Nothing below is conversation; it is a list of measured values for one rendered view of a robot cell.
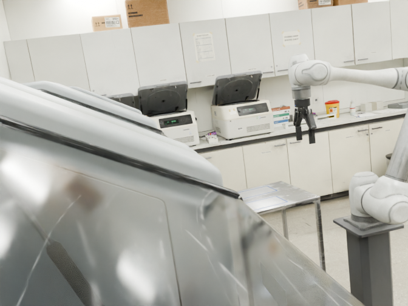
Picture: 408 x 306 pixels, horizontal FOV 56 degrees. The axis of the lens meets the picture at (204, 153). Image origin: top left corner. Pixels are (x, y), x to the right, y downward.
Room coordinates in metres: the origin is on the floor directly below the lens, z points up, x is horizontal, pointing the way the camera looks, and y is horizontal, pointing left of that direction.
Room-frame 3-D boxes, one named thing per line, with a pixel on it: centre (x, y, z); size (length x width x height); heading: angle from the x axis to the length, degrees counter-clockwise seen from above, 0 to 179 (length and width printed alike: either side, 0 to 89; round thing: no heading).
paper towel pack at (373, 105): (4.98, -2.24, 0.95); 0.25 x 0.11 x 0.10; 97
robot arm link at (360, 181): (1.93, -0.81, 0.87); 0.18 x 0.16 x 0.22; 5
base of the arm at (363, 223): (1.96, -0.81, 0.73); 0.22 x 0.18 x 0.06; 11
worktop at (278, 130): (4.43, -0.53, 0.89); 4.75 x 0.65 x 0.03; 101
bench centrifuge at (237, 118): (4.43, -0.48, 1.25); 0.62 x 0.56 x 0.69; 11
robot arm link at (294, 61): (1.87, -0.51, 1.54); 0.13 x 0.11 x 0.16; 5
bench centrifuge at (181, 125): (4.27, 0.35, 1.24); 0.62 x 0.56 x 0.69; 12
